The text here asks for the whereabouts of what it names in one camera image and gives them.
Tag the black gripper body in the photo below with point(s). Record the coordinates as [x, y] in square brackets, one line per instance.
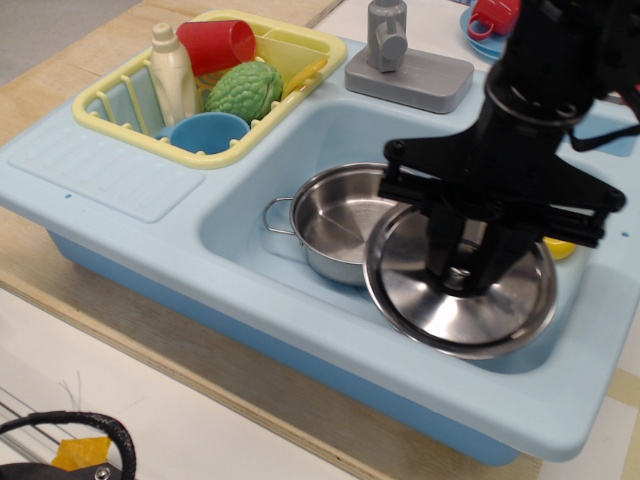
[504, 176]

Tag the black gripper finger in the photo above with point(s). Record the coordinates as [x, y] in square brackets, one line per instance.
[501, 246]
[444, 231]

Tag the stainless steel lid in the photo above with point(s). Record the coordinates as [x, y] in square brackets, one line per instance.
[507, 316]

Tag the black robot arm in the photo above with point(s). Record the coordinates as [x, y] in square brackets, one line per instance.
[561, 57]

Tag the stainless steel pot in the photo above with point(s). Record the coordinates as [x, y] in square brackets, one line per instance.
[333, 215]

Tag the grey toy faucet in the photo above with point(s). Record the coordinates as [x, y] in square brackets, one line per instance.
[388, 69]

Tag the red mug on plates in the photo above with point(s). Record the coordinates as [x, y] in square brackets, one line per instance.
[493, 17]

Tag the yellow plastic utensil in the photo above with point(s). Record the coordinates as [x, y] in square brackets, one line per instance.
[304, 74]

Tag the green toy cabbage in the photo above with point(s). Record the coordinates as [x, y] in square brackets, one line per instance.
[246, 91]

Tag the light blue toy sink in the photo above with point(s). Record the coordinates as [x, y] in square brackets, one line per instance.
[193, 240]

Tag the blue plastic cup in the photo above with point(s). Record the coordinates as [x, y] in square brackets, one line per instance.
[209, 132]

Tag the red plastic cup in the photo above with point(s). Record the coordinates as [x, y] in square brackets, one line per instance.
[215, 46]

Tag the cream plastic bottle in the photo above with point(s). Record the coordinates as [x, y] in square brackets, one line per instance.
[172, 76]

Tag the yellow dish drainer basket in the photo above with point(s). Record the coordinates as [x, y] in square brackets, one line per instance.
[123, 105]

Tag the yellow tape piece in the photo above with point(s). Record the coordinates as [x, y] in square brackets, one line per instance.
[76, 454]

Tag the yellow handled toy knife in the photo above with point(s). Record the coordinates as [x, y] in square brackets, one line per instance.
[559, 249]

